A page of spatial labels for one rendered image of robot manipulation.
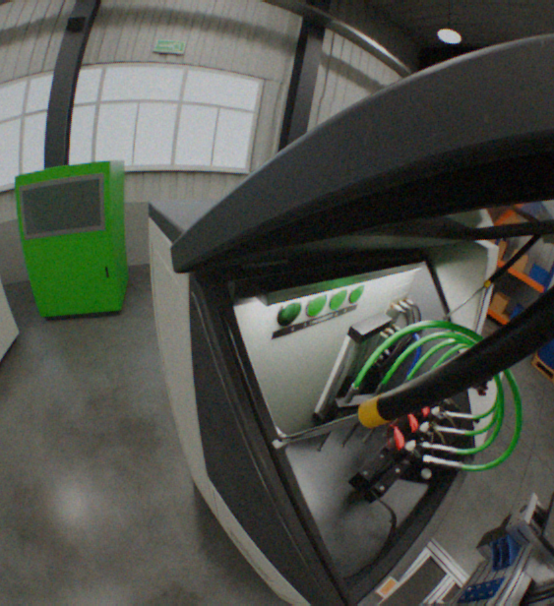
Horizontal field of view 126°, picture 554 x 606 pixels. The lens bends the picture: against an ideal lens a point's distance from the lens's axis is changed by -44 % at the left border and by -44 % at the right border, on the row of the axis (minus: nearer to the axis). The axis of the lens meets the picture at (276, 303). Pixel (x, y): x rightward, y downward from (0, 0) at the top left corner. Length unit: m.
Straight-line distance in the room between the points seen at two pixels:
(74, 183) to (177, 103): 2.04
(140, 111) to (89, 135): 0.78
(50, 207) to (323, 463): 2.73
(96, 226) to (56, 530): 2.39
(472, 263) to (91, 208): 2.62
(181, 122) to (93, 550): 4.49
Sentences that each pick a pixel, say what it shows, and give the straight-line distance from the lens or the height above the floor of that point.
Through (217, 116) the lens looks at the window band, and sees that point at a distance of 4.11.
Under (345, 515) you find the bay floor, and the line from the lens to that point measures 0.83.
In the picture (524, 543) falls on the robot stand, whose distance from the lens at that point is 1.15.
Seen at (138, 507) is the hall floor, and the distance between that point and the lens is 1.69.
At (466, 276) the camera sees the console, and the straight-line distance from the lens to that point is 0.81.
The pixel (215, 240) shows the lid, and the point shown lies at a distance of 0.18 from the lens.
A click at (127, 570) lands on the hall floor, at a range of 1.68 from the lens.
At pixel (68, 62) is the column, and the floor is 3.04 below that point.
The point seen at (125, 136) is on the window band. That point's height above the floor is 1.98.
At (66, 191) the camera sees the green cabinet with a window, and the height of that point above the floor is 1.38.
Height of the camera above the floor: 1.58
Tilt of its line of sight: 30 degrees down
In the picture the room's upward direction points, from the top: 10 degrees clockwise
